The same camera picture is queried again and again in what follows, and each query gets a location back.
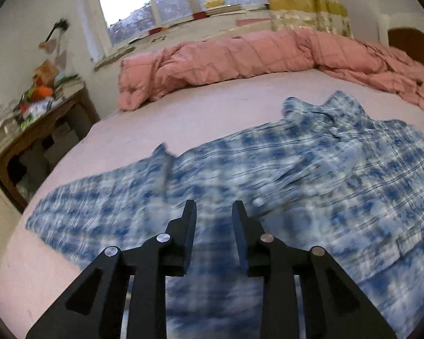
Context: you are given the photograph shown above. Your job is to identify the brown paper package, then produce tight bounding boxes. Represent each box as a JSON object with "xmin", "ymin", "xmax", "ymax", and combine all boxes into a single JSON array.
[{"xmin": 33, "ymin": 60, "xmax": 59, "ymax": 87}]

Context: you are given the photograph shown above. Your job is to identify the pink quilt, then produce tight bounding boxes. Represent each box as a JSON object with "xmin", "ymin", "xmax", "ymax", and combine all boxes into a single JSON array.
[{"xmin": 117, "ymin": 28, "xmax": 424, "ymax": 121}]

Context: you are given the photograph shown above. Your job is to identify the brown wooden desk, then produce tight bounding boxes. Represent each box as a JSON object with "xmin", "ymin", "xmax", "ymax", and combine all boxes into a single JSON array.
[{"xmin": 0, "ymin": 86, "xmax": 99, "ymax": 214}]

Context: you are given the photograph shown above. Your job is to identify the stack of books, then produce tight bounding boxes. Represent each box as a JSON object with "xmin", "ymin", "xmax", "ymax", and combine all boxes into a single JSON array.
[{"xmin": 55, "ymin": 74, "xmax": 85, "ymax": 96}]

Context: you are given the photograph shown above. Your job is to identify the thin flat book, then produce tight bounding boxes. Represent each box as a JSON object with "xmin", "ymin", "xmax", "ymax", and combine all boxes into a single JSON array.
[{"xmin": 205, "ymin": 3, "xmax": 243, "ymax": 16}]

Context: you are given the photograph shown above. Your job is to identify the white and brown headboard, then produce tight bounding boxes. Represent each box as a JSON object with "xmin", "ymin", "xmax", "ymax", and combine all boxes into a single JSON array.
[{"xmin": 378, "ymin": 13, "xmax": 424, "ymax": 66}]

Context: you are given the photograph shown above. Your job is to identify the orange plush toy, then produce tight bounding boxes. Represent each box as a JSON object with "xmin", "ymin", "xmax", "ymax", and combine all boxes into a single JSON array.
[{"xmin": 28, "ymin": 85, "xmax": 54, "ymax": 101}]

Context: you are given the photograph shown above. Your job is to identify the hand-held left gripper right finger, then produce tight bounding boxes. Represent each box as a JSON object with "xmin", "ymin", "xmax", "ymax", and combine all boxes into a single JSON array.
[{"xmin": 232, "ymin": 200, "xmax": 398, "ymax": 339}]

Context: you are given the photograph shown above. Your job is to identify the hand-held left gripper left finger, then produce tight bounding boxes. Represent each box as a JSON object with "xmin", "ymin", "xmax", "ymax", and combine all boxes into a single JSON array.
[{"xmin": 25, "ymin": 199, "xmax": 198, "ymax": 339}]

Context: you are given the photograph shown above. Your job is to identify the blue plaid shirt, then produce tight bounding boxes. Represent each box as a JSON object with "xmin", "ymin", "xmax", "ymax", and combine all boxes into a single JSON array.
[{"xmin": 25, "ymin": 90, "xmax": 424, "ymax": 339}]

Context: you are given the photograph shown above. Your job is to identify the tree print curtain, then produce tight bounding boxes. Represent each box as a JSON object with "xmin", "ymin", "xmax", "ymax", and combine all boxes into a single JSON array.
[{"xmin": 263, "ymin": 0, "xmax": 354, "ymax": 38}]

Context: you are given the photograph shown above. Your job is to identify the bed with pink sheet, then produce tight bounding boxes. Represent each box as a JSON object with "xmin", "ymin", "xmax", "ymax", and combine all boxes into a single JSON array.
[{"xmin": 0, "ymin": 67, "xmax": 424, "ymax": 339}]

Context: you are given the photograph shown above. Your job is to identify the pink desk lamp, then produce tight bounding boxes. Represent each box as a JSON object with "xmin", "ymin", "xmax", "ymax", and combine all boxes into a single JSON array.
[{"xmin": 39, "ymin": 19, "xmax": 70, "ymax": 53}]

